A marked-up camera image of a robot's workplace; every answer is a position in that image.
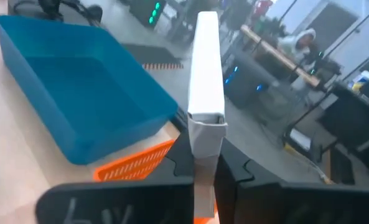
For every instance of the blue plastic bin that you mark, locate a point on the blue plastic bin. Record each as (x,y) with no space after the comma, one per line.
(78,93)

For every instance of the black orange striped floor mat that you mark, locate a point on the black orange striped floor mat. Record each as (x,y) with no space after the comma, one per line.
(153,56)

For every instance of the person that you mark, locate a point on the person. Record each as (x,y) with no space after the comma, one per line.
(299,42)

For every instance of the black desk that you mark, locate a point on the black desk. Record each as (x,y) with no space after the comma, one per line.
(352,118)

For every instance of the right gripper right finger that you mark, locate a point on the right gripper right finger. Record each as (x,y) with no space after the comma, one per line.
(280,205)

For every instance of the black computer with green lights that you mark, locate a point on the black computer with green lights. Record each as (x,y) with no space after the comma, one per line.
(147,12)

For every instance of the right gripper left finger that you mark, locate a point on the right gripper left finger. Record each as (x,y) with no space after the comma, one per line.
(125,202)

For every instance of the black computer with blue lights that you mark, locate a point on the black computer with blue lights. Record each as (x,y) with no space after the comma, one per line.
(246,81)

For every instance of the orange slotted basket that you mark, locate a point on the orange slotted basket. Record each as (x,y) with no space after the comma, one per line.
(131,165)

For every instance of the wooden desk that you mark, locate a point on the wooden desk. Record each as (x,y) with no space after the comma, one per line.
(277,54)

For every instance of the white Acer card reader box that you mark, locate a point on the white Acer card reader box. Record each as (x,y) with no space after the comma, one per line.
(206,77)

